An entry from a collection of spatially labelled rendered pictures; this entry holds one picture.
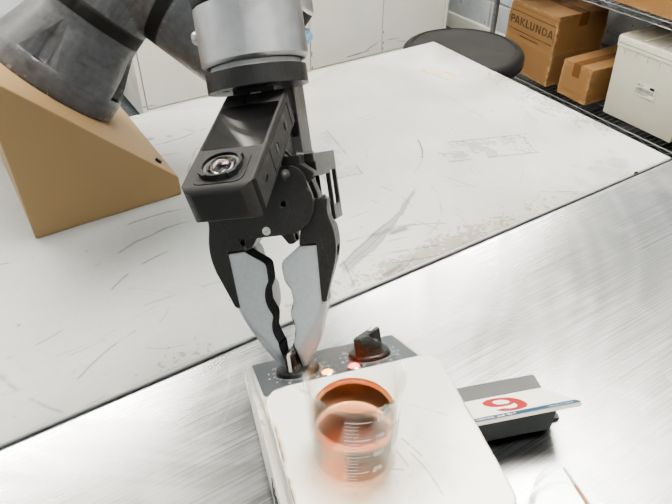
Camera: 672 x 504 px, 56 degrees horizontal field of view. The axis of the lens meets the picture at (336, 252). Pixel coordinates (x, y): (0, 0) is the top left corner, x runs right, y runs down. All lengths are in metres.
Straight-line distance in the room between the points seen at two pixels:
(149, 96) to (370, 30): 1.12
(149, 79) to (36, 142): 2.14
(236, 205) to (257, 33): 0.12
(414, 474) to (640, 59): 2.44
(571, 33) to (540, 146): 2.15
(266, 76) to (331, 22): 2.70
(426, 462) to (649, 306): 0.34
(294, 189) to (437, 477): 0.20
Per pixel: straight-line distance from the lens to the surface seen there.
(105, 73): 0.75
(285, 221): 0.43
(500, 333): 0.59
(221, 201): 0.36
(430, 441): 0.40
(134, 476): 0.50
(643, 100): 2.75
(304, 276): 0.44
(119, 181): 0.73
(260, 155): 0.37
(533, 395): 0.53
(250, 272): 0.45
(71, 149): 0.70
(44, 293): 0.67
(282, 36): 0.44
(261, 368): 0.50
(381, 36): 3.32
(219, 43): 0.44
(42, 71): 0.74
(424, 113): 0.93
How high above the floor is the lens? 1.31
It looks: 39 degrees down
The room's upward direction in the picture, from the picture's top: straight up
